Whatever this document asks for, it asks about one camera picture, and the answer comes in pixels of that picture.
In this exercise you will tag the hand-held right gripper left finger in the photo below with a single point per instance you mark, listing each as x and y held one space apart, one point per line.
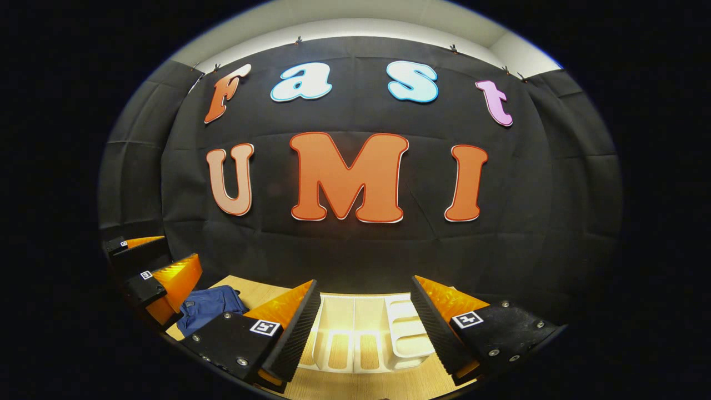
294 339

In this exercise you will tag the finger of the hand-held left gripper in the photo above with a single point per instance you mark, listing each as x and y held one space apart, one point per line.
139 250
141 289

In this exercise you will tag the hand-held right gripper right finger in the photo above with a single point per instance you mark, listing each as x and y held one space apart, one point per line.
433 328

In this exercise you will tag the white bookshelf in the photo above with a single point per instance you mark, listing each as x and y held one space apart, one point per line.
355 322

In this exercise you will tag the blue schoolbag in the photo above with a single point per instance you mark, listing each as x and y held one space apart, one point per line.
211 308

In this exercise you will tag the black backdrop cloth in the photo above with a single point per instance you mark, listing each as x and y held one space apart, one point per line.
355 116

